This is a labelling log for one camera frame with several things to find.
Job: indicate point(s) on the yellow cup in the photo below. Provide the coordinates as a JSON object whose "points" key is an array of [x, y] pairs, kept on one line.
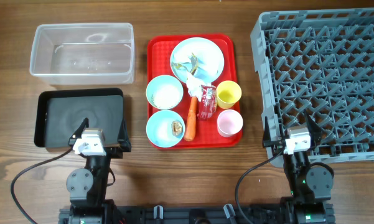
{"points": [[228, 93]]}

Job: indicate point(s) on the black waste tray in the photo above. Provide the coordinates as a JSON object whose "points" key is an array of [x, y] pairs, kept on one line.
{"points": [[59, 114]]}

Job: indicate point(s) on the brown mushroom scrap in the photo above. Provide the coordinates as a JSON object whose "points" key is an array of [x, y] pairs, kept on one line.
{"points": [[177, 128]]}

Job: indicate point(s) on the clear plastic waste bin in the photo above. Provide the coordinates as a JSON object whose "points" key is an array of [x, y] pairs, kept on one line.
{"points": [[84, 54]]}

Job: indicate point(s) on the light blue plate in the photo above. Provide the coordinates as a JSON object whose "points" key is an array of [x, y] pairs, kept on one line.
{"points": [[211, 59]]}

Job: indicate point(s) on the green bowl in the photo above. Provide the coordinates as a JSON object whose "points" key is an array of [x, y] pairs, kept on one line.
{"points": [[156, 82]]}

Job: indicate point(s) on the grey dishwasher rack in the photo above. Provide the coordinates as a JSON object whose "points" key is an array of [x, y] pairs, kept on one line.
{"points": [[320, 63]]}

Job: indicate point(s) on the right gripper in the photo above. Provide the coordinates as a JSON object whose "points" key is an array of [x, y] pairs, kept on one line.
{"points": [[315, 132]]}

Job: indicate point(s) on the pink cup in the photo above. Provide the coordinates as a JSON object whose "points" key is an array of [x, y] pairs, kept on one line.
{"points": [[229, 123]]}

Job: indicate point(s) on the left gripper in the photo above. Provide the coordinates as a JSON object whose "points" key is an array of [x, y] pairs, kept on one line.
{"points": [[113, 154]]}

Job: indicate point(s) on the yellow foil wrapper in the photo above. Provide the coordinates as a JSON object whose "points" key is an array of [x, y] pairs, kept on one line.
{"points": [[190, 67]]}

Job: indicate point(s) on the red serving tray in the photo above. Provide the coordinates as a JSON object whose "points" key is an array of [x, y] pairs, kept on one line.
{"points": [[159, 51]]}

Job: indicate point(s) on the white tissue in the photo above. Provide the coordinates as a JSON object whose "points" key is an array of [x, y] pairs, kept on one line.
{"points": [[194, 86]]}

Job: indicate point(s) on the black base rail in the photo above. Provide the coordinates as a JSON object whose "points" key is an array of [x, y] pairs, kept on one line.
{"points": [[264, 213]]}

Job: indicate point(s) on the light blue bowl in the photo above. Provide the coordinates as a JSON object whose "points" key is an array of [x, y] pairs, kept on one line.
{"points": [[158, 128]]}

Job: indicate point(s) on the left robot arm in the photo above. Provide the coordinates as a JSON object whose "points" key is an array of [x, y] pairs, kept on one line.
{"points": [[87, 186]]}

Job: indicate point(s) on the white rice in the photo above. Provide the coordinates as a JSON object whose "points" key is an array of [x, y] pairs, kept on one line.
{"points": [[166, 97]]}

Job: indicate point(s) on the red snack wrapper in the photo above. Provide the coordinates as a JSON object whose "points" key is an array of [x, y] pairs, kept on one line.
{"points": [[208, 104]]}

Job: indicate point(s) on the orange carrot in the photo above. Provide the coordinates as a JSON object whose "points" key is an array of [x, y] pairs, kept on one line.
{"points": [[190, 127]]}

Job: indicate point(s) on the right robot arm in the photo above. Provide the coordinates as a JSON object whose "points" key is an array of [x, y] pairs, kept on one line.
{"points": [[310, 183]]}

